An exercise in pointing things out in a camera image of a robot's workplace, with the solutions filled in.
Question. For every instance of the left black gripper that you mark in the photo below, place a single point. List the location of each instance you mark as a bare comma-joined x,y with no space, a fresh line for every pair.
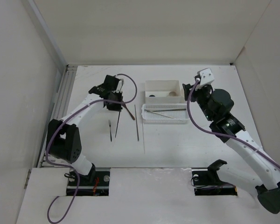
118,108

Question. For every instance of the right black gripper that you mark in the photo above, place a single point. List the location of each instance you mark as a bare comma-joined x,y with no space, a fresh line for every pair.
196,91

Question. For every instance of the long black chopstick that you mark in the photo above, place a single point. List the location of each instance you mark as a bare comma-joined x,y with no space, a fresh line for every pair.
166,109

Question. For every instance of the silver metal chopstick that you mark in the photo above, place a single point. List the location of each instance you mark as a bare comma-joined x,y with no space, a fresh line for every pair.
136,121

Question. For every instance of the pale translucent chopstick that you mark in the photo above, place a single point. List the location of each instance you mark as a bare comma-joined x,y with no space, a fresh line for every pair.
162,114

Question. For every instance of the thin clear chopstick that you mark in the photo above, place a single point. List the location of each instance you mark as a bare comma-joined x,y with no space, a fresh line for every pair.
143,140

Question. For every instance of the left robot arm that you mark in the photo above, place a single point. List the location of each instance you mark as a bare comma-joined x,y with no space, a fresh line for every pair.
63,137

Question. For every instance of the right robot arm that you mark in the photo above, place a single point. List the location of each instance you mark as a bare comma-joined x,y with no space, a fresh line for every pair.
216,105

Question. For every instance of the brown wooden fork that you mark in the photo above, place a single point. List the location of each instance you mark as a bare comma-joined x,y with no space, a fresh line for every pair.
131,115

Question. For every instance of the small black two-prong fork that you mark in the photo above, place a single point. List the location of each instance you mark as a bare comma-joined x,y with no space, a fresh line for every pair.
110,129

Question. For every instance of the white perforated deep box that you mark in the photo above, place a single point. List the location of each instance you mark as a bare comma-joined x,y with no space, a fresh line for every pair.
161,89

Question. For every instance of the white shallow mesh basket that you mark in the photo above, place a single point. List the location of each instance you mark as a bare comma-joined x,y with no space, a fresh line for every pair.
182,117

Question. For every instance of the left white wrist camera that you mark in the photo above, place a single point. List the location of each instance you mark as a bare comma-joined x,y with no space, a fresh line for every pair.
120,85

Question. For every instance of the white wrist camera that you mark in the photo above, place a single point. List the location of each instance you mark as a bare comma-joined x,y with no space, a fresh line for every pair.
120,85
205,77

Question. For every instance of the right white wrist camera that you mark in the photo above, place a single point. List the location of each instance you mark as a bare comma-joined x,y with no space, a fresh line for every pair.
205,77

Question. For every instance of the aluminium frame rail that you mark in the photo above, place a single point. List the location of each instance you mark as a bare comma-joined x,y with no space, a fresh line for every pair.
59,104

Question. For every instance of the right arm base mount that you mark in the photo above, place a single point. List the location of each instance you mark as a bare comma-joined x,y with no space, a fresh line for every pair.
207,183

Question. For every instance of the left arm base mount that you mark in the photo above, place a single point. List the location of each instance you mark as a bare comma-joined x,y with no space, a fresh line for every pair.
98,187

